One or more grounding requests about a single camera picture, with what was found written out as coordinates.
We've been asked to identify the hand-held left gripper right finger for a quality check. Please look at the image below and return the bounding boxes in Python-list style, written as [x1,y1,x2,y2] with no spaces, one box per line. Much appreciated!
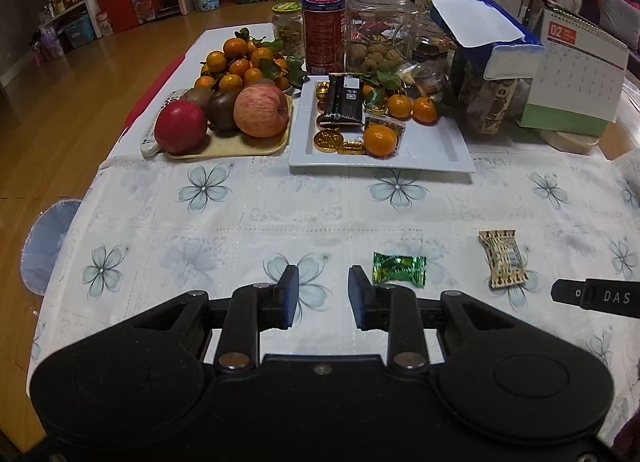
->
[348,265,516,376]

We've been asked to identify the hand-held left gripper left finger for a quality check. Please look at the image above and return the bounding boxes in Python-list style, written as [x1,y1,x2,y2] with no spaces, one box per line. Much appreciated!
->
[132,265,300,374]

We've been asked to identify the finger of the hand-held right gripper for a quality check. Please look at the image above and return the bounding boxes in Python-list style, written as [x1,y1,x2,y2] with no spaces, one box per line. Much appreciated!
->
[551,279,589,311]

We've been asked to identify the small green candy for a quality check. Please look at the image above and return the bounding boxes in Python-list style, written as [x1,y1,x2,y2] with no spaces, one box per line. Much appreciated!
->
[372,251,428,288]

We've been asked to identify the beige patterned snack packet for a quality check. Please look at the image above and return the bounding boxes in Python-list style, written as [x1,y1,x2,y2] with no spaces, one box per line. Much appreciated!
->
[477,228,530,290]

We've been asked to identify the white floral tablecloth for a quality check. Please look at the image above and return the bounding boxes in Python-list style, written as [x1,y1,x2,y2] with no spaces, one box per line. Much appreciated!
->
[27,139,640,448]

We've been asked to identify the wooden board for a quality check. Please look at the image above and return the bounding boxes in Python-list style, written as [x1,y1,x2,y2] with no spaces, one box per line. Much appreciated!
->
[544,128,602,154]

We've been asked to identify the tangerine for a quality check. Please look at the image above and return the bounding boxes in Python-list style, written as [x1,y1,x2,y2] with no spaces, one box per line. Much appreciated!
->
[363,124,399,158]
[411,96,438,123]
[387,94,414,119]

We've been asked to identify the beige fruit tray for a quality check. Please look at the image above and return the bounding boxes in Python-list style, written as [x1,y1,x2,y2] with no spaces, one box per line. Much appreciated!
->
[162,92,294,159]

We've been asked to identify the white rectangular plate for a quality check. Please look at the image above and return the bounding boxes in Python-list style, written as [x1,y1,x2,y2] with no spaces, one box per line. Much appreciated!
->
[288,74,476,174]

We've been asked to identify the pink striped apple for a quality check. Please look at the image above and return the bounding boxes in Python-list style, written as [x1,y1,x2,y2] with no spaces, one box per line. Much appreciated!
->
[233,84,290,138]

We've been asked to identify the black snack packet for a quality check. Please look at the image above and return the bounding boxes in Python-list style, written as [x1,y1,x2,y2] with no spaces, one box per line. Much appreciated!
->
[318,72,365,128]

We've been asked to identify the dark brown fruit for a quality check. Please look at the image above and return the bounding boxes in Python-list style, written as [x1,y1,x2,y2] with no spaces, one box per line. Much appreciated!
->
[207,89,244,132]

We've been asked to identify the red apple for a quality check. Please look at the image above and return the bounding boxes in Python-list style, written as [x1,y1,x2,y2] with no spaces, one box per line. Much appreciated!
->
[153,99,209,154]

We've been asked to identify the white remote control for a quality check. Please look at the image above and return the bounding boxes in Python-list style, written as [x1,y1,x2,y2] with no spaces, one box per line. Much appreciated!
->
[139,89,189,158]

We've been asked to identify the desk calendar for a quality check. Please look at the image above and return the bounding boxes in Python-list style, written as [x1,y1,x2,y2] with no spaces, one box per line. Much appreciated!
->
[519,9,630,136]

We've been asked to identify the blue and white bag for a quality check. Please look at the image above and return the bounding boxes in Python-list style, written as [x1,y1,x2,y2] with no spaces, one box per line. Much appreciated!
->
[429,0,547,136]

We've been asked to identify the pile of tangerines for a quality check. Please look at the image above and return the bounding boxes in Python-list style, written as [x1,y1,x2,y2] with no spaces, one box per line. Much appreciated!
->
[193,28,307,93]

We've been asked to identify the small glass jar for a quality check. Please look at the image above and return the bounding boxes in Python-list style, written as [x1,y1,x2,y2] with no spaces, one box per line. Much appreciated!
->
[414,17,457,94]

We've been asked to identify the blue round stool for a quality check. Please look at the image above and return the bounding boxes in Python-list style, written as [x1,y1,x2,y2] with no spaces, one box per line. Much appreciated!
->
[19,199,84,296]

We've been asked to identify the red tin can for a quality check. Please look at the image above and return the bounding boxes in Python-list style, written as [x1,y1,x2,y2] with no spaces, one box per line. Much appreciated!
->
[301,0,347,74]

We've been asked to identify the glass jar with green lid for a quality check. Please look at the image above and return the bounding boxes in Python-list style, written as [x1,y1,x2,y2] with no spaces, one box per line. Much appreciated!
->
[272,1,306,61]

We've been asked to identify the large glass jar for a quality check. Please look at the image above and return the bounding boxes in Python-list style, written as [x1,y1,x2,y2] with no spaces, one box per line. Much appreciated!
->
[344,0,419,79]

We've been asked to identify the dark chair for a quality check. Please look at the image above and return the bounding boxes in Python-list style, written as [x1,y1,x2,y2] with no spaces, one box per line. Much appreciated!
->
[572,0,640,55]

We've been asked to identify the white paper sheet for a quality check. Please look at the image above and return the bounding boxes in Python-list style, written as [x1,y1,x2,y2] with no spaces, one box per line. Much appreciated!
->
[424,0,524,48]

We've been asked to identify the red bag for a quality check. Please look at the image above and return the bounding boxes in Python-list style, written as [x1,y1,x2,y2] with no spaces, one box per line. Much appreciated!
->
[97,0,157,33]

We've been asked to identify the teal storage box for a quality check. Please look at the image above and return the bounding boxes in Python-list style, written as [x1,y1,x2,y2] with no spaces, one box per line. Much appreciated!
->
[62,14,97,49]

